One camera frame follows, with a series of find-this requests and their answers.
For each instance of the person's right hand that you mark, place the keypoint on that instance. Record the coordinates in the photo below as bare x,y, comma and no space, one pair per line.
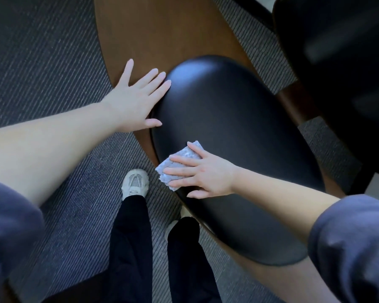
208,176

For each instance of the person's left hand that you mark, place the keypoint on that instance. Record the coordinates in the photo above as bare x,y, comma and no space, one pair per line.
132,100

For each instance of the light blue cleaning cloth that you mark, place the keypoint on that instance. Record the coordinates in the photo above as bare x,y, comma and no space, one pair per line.
177,157

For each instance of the wooden chair with black cushion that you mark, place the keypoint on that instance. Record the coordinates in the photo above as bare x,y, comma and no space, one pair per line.
224,123

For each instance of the person's right forearm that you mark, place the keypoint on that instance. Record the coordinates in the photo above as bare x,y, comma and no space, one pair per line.
281,198

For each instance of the person's left forearm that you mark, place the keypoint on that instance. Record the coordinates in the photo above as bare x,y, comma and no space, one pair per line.
44,148

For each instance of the small dark wooden chair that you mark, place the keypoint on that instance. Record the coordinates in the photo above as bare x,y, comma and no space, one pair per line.
72,290

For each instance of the white right sneaker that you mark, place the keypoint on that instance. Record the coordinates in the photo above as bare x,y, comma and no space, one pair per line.
177,220

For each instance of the white sneaker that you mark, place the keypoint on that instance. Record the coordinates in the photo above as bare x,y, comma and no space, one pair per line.
135,183
177,220

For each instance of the white left sneaker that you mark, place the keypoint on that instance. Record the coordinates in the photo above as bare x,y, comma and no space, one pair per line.
135,183

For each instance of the black trousers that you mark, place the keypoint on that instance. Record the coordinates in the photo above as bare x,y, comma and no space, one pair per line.
129,258

